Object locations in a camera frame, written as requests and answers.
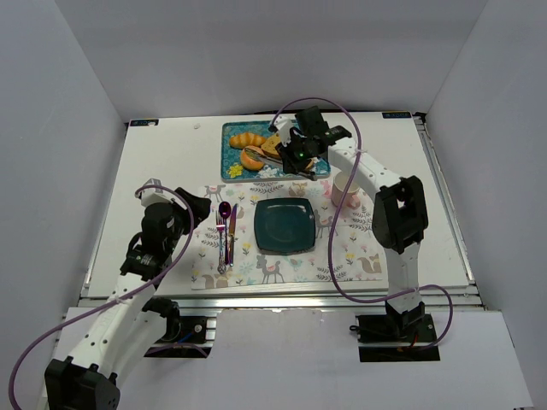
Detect metal tongs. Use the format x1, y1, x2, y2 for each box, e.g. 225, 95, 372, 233
243, 147, 317, 181

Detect glazed donut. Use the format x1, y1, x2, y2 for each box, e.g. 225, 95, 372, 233
240, 145, 264, 172

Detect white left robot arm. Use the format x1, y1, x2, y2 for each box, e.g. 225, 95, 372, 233
44, 179, 211, 409

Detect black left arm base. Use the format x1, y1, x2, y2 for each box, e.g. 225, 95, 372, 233
142, 298, 212, 359

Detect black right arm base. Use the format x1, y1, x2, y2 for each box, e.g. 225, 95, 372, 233
350, 314, 440, 363

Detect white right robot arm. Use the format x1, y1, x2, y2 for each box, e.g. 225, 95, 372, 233
269, 106, 428, 340

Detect left brown bread slice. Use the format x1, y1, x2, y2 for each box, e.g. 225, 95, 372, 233
261, 133, 281, 159

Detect purple iridescent fork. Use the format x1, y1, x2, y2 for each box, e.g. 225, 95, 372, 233
215, 211, 226, 275

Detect purple iridescent spoon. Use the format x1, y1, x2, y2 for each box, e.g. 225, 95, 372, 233
218, 201, 232, 224

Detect golden croissant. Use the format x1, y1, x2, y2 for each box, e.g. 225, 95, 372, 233
229, 132, 267, 149

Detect purple iridescent knife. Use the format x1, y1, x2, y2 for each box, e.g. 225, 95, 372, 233
226, 204, 238, 267

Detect pink mug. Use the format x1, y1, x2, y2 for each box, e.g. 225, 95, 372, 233
331, 172, 361, 210

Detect teal floral serving tray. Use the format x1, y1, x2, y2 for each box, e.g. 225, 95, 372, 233
220, 120, 332, 183

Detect dark teal square plate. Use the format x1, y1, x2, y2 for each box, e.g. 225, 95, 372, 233
254, 197, 316, 255

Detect animal print placemat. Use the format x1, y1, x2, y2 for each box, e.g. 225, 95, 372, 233
190, 179, 385, 290

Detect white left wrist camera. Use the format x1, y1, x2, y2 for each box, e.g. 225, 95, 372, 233
135, 178, 173, 208

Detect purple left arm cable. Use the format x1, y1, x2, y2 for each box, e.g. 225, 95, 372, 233
9, 183, 202, 409

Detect aluminium table frame rail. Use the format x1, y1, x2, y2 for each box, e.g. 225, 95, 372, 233
76, 286, 485, 311

